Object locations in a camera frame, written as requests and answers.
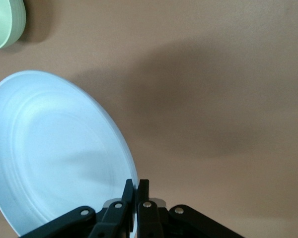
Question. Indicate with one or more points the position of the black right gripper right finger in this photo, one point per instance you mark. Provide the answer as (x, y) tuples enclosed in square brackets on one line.
[(151, 218)]

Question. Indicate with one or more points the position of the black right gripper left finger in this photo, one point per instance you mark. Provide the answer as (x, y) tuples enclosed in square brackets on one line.
[(114, 218)]

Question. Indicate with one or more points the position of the light blue shallow bowl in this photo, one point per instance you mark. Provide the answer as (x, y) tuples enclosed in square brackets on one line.
[(54, 153)]

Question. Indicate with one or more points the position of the light green bowl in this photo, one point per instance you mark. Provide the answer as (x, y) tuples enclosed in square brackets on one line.
[(5, 22)]

